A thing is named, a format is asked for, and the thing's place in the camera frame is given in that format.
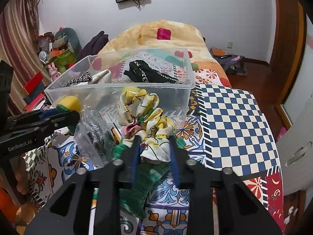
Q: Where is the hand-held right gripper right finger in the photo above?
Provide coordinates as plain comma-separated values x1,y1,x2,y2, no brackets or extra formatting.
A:
168,135,283,235

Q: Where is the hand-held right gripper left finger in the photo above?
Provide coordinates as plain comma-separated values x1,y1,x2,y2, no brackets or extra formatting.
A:
24,135,143,235

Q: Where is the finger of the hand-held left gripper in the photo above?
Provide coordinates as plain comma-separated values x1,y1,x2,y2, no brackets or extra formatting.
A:
4,111,82,142
7,110,62,128

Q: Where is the yellow and green sock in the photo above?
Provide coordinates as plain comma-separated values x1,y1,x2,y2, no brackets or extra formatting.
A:
56,96,82,136

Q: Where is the yellow floral silk scarf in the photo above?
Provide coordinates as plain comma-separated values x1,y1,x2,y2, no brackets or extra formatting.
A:
116,89,174,162

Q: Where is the clear plastic storage bin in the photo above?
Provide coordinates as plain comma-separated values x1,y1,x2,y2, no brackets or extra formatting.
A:
44,48,196,125

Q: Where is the green knit sock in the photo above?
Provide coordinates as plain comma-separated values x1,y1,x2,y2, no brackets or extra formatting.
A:
112,137,187,219

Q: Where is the red flat box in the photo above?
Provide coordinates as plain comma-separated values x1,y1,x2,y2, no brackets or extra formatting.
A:
22,72,45,95

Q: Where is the clear plastic bag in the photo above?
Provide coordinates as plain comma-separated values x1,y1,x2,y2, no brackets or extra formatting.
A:
73,109,116,168

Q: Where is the pink bunny toy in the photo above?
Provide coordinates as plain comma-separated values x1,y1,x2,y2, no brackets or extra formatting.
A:
48,63,61,81

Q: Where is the white cloth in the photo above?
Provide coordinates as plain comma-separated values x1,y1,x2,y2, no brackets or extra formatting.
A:
88,69,112,85

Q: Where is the green gift box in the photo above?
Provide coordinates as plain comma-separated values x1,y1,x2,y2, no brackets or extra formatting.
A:
51,49,77,66

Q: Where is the patchwork printed bed sheet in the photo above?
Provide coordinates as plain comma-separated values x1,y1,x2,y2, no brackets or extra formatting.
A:
23,49,286,235

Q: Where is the dark purple clothing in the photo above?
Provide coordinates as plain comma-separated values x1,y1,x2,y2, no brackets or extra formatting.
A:
76,31,109,63

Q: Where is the striped brown curtain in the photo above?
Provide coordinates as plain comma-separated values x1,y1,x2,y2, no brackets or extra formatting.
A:
0,0,50,108

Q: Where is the orange fleece blanket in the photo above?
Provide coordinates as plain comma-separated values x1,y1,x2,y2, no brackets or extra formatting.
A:
96,20,231,87

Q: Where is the white wardrobe door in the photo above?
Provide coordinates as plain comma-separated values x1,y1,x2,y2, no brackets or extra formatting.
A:
275,10,313,196

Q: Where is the wooden door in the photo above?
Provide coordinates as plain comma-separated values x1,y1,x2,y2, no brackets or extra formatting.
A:
269,0,307,125

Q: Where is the black and white braided cord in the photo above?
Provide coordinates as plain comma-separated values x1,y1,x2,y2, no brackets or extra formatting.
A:
66,71,93,87

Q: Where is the black cloth with chain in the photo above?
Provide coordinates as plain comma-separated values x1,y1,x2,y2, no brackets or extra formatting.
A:
123,60,184,85

